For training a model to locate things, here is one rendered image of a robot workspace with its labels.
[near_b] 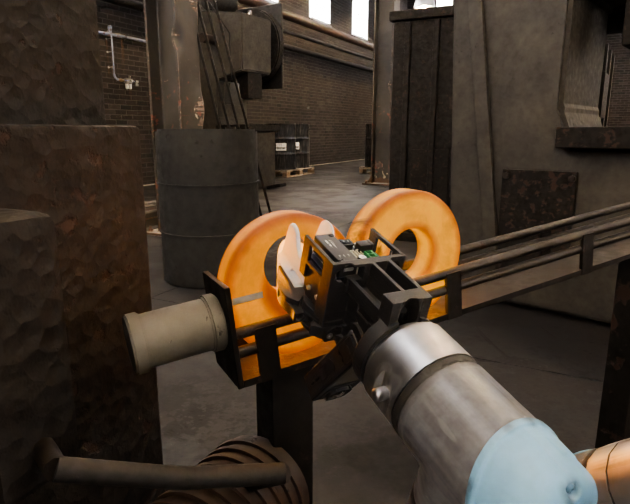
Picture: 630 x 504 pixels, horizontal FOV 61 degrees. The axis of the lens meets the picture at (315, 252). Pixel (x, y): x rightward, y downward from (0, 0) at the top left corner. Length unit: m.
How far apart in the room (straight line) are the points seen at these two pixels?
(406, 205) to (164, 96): 4.23
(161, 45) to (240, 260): 4.32
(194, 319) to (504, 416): 0.31
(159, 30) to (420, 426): 4.60
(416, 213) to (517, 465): 0.37
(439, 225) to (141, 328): 0.36
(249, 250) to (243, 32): 7.68
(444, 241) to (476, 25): 2.24
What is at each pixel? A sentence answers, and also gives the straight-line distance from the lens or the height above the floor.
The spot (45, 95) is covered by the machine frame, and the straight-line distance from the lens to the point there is 0.69.
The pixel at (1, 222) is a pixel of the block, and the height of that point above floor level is 0.80.
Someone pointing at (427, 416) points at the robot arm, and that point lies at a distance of 0.35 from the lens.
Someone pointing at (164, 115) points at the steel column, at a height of 1.00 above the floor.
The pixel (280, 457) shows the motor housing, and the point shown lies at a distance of 0.61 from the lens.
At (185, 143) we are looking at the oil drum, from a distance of 2.95.
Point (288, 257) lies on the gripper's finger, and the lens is 0.52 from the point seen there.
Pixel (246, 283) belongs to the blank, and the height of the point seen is 0.72.
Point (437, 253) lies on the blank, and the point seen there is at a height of 0.72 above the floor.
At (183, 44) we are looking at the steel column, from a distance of 4.60.
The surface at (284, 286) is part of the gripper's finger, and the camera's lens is 0.50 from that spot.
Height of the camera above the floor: 0.86
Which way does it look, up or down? 13 degrees down
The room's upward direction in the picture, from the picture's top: straight up
